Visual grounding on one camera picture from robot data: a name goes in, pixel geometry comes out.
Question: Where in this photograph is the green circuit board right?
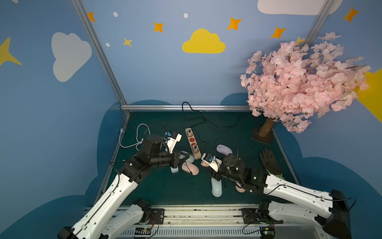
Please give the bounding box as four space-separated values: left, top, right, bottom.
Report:
259 227 276 239

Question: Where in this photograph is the pink wireless mouse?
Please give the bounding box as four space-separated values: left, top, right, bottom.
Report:
182 162 200 176
235 185 246 193

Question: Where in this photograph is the light green wireless mouse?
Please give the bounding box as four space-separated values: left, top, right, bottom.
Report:
180 151 195 163

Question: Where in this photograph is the green circuit board left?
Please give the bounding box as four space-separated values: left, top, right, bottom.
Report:
133 227 153 239

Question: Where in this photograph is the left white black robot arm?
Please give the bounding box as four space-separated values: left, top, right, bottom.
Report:
57 151 190 239

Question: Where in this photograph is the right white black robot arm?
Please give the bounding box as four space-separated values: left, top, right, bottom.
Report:
202 154 352 239

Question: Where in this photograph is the white power strip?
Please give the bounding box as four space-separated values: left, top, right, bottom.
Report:
170 167 179 174

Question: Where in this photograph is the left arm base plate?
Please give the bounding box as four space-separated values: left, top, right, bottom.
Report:
141 208 165 225

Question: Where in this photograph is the beige wooden power strip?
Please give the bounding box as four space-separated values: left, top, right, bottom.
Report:
185 127 202 160

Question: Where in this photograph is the peach wireless mouse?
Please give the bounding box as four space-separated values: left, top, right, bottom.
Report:
201 160 209 167

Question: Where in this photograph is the aluminium front rail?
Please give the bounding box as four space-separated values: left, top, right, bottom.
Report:
113 204 331 239

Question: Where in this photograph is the purple wireless mouse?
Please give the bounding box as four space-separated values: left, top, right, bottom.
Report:
216 144 233 156

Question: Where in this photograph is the black green work glove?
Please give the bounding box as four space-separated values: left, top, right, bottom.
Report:
259 148 283 176

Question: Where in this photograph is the aluminium back frame bar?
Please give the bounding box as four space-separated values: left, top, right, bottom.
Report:
121 104 249 112

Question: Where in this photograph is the pink cherry blossom tree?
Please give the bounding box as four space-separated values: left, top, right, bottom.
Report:
240 32 371 142

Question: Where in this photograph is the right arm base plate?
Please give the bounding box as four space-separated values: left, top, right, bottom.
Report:
241 208 284 225

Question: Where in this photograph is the pink wireless mouse front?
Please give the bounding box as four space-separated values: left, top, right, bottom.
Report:
182 162 200 176

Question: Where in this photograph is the light blue wireless mouse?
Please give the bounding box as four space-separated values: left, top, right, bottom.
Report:
211 178 222 198

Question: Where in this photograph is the green circuit board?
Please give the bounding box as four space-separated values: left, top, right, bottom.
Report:
259 227 276 239
133 227 153 239

